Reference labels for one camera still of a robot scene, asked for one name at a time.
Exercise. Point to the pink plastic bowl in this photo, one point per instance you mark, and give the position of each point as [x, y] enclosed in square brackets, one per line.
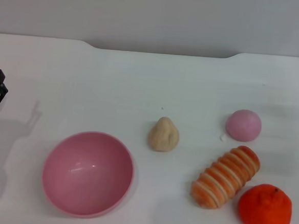
[88, 174]

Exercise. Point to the beige egg yolk pastry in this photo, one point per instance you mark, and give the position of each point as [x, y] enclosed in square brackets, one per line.
[163, 136]

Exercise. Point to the small white crumb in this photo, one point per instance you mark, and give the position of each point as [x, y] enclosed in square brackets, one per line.
[223, 137]

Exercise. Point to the striped orange bread roll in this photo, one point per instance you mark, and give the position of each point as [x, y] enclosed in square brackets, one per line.
[224, 178]

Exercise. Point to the pink round bun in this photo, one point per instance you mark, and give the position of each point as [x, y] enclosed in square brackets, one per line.
[243, 125]

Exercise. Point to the orange tangerine toy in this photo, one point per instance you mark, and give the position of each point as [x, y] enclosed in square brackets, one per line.
[264, 209]

